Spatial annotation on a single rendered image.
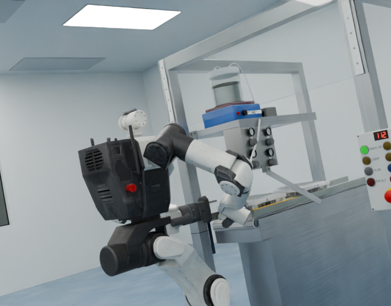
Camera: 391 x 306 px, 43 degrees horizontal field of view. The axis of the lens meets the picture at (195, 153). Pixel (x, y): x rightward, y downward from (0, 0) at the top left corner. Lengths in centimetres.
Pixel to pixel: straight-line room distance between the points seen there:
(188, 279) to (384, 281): 152
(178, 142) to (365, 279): 165
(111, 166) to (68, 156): 572
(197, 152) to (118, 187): 31
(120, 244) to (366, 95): 102
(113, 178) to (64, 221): 561
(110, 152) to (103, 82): 625
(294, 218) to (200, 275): 60
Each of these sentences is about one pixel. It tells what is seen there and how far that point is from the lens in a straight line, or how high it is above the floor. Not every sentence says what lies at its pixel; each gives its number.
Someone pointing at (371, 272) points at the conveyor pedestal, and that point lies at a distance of 314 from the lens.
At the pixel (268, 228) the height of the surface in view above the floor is 77.
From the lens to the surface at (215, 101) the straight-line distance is 220.
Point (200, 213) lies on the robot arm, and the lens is 228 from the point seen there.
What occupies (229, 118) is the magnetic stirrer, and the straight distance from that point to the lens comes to 228.
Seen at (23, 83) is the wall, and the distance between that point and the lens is 751.
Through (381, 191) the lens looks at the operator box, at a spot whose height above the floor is 90.
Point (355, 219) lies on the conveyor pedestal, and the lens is 303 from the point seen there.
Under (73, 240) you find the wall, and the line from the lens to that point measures 747.
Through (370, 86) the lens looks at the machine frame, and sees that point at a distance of 180.
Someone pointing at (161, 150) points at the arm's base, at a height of 118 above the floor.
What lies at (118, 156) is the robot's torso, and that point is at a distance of 184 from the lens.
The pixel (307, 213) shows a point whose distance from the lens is 256.
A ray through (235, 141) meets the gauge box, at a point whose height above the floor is 118.
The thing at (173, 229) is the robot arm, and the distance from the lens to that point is 220.
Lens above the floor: 108
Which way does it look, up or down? 2 degrees up
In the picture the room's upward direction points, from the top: 11 degrees counter-clockwise
